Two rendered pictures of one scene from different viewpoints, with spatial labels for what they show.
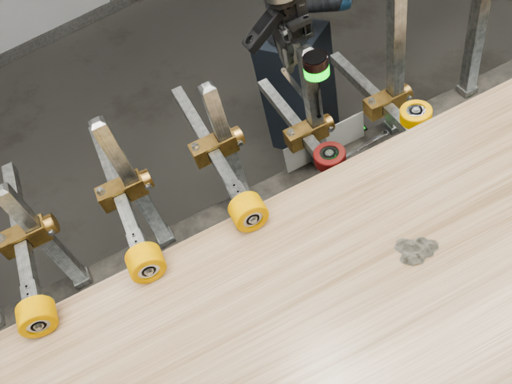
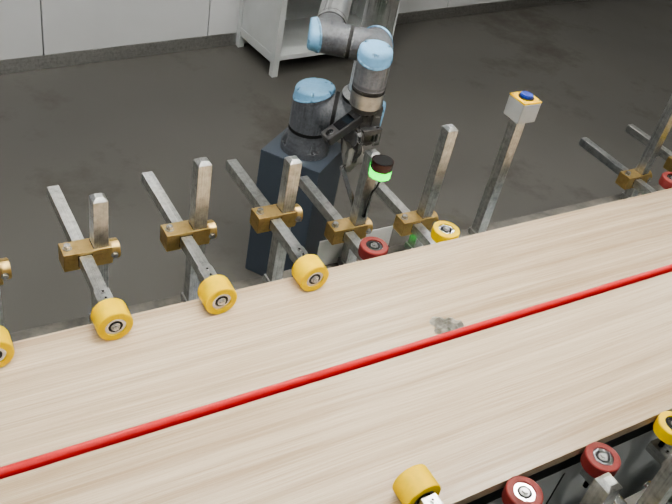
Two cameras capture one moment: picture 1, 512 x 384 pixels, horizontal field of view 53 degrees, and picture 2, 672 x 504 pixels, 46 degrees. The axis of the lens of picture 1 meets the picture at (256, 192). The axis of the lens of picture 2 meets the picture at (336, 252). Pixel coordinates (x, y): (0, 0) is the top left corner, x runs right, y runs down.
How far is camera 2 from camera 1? 103 cm
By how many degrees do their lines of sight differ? 22
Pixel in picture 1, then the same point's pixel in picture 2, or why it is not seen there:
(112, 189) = (180, 229)
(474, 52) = (491, 199)
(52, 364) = (124, 362)
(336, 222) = (382, 297)
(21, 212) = (104, 225)
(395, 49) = (436, 175)
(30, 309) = (115, 307)
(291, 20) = (365, 126)
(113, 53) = (39, 117)
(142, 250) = (221, 280)
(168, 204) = not seen: hidden behind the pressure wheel
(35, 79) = not seen: outside the picture
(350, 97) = not seen: hidden behind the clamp
